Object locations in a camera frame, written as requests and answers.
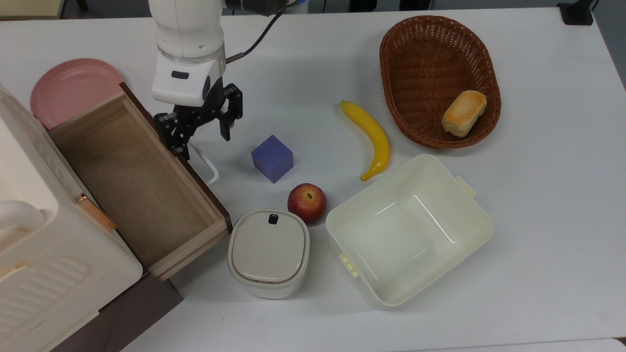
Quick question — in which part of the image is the purple foam cube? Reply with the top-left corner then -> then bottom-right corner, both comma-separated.
251,135 -> 294,184

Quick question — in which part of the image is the tan wooden furniture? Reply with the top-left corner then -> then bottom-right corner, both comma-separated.
0,0 -> 66,20

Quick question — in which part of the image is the brown drawer with white handle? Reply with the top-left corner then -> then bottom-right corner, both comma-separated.
48,82 -> 233,282

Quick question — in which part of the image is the yellow banana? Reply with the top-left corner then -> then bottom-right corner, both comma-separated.
339,100 -> 391,182

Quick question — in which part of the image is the brown wicker basket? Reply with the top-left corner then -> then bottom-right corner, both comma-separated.
379,15 -> 502,149

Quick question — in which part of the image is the small cream lidded bin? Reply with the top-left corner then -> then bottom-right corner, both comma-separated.
227,209 -> 311,300

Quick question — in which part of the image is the cream plastic tub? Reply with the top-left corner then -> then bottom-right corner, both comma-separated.
325,154 -> 494,307

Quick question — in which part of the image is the black stand base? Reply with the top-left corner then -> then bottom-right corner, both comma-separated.
557,0 -> 595,26

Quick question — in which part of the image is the cream toy cabinet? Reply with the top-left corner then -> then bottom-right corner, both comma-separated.
0,83 -> 143,352

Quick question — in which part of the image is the dark brown drawer housing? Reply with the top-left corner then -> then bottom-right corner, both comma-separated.
49,276 -> 184,352

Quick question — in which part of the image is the red apple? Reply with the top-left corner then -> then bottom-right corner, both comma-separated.
287,183 -> 327,226

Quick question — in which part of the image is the pink plate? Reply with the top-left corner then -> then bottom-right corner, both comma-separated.
30,58 -> 125,130

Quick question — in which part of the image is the orange cabinet door handle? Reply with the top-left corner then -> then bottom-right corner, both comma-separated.
74,193 -> 118,231

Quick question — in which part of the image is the toasted bread loaf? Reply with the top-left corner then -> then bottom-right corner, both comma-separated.
441,90 -> 488,138

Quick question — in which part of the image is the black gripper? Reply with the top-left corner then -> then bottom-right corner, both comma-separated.
154,78 -> 244,162

